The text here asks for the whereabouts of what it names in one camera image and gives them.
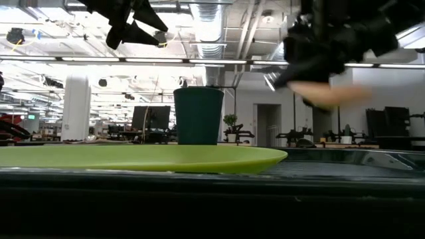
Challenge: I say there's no black ceiling camera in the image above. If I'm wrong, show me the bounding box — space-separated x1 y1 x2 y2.
154 31 169 48

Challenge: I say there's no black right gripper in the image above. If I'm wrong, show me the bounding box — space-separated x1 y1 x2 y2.
274 15 366 88

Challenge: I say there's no small background potted plant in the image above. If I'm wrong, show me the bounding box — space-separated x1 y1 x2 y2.
222 114 238 143

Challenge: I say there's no dark green plastic cup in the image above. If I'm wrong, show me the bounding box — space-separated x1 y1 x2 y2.
173 86 225 145

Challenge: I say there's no cactus in white pot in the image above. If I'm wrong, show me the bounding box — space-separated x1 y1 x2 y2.
341 124 353 145

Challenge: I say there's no red background machine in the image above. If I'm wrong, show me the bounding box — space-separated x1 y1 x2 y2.
0 114 31 140

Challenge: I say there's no dark background cabinet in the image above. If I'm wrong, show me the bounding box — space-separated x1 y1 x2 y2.
365 106 411 150

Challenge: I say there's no black computer monitor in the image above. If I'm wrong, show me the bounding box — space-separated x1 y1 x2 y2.
147 106 171 131
131 106 149 131

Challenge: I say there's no long ceiling light strip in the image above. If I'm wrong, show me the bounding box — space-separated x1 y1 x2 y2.
0 55 425 69

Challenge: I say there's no fork with light orange handle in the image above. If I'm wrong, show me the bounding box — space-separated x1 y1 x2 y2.
264 72 371 109

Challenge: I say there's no black ceiling device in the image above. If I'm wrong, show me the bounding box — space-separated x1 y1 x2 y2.
6 28 26 45

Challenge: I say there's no grey door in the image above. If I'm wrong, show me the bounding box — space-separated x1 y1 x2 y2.
311 108 333 143
254 104 282 147

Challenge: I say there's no white round pillar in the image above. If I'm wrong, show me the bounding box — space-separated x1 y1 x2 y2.
62 74 92 142

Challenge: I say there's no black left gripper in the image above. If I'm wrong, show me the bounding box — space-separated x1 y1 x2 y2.
78 0 169 50

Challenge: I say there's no lime green plate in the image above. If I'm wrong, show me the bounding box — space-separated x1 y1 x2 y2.
0 144 289 175

